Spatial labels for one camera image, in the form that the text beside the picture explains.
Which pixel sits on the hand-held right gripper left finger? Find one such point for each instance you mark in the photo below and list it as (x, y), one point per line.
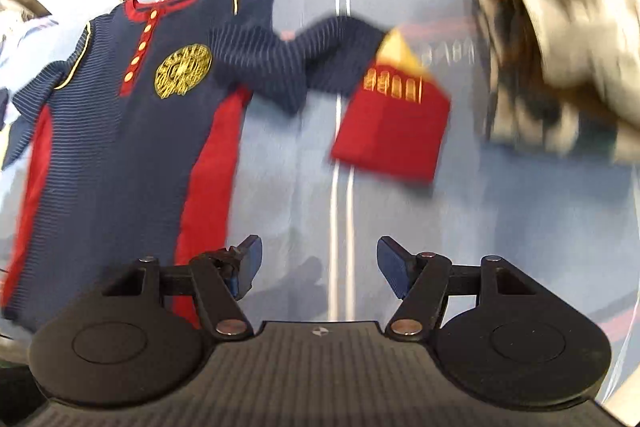
(251, 253)

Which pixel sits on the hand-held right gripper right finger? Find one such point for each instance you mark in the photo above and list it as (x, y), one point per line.
(391, 258)

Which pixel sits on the navy and red knit sweater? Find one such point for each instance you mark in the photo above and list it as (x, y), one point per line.
(125, 167)

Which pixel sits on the light blue striped blanket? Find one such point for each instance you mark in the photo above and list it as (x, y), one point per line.
(300, 187)

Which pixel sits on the grey cloth pile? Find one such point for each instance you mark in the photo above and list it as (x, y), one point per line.
(565, 37)

